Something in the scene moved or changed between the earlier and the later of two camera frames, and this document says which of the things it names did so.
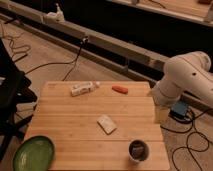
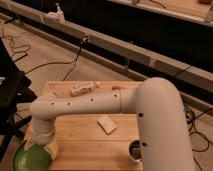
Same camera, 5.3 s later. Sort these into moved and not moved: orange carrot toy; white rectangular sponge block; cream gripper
Moved: cream gripper
Not moved: white rectangular sponge block; orange carrot toy
